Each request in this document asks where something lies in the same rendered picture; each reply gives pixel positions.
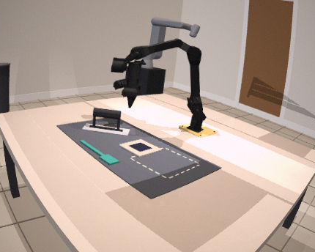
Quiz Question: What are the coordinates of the teal flat trowel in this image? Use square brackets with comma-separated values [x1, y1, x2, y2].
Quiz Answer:
[80, 140, 119, 166]

